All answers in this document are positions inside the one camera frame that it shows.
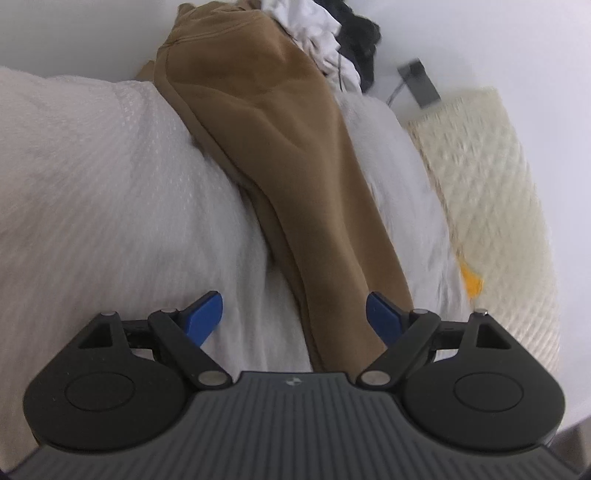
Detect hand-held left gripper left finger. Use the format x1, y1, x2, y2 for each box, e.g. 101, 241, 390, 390
78, 291, 230, 388

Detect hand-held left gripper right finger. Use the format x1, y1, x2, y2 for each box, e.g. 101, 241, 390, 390
356, 291, 514, 388

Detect brown pants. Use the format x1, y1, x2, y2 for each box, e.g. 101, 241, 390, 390
135, 0, 415, 376

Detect yellow object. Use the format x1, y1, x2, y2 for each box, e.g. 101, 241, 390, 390
456, 257, 484, 302

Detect white bed cover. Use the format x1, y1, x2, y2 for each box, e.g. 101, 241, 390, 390
0, 65, 472, 457

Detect cream quilted pillow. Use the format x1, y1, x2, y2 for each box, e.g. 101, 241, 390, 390
405, 87, 563, 386

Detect black garment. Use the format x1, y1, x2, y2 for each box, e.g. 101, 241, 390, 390
318, 0, 383, 92

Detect white garment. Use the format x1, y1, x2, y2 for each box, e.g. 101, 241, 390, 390
259, 0, 362, 89

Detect grey wall device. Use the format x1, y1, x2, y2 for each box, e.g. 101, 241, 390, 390
397, 58, 442, 110

